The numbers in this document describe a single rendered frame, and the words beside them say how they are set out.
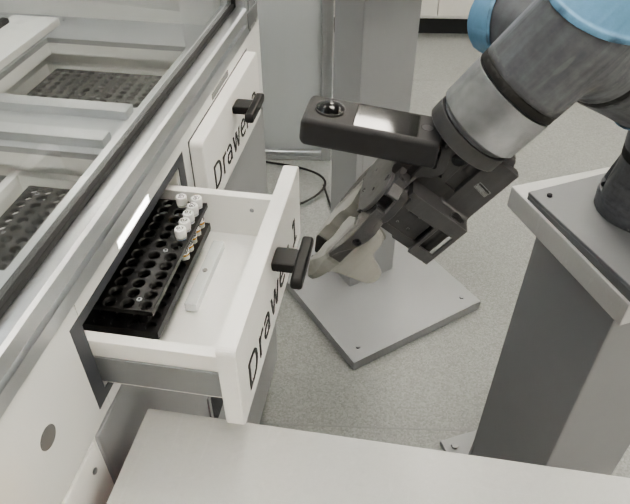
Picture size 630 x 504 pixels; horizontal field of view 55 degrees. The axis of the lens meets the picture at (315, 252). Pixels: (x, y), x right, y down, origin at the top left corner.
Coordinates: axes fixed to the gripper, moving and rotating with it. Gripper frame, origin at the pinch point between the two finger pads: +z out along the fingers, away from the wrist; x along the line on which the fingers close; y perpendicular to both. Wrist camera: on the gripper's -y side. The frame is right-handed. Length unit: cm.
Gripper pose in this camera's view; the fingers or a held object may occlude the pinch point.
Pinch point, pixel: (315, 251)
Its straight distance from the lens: 61.1
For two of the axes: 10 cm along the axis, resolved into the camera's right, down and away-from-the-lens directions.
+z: -5.6, 5.6, 6.1
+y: 8.1, 5.2, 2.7
